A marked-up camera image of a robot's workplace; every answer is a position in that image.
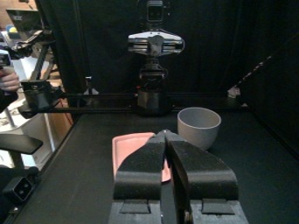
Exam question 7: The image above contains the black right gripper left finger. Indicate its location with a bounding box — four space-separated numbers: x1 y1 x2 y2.
113 129 169 201

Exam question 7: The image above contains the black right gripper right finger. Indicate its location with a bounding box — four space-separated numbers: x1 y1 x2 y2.
166 129 239 224

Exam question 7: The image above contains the person's dark sleeved forearm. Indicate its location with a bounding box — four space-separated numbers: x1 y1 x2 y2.
0 89 19 114

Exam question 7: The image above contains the grey bowl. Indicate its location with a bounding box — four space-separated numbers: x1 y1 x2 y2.
177 107 222 151

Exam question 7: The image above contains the person's hand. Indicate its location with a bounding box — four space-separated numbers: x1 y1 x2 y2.
0 67 22 93

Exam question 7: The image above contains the pink flat tray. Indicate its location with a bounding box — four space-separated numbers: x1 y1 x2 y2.
111 131 174 183

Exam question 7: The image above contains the small black tripod stand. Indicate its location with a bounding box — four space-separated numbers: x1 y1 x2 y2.
83 76 99 96

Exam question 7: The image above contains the black chair armrest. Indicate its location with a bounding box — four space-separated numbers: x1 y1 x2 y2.
0 133 44 156

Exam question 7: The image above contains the grey hand-held device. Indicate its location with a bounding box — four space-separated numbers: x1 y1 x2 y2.
0 49 14 68

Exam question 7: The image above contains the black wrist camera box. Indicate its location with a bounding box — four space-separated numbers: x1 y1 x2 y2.
145 0 165 23

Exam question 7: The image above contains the black aluminium frame rail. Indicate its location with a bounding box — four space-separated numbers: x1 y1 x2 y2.
18 92 250 115

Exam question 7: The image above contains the white cable tag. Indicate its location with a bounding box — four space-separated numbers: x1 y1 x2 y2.
227 85 242 99

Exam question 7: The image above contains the black table level camera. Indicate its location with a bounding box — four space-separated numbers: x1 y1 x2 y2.
3 175 35 204

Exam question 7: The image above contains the thin braided cable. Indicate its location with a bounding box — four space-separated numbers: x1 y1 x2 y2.
234 34 299 88

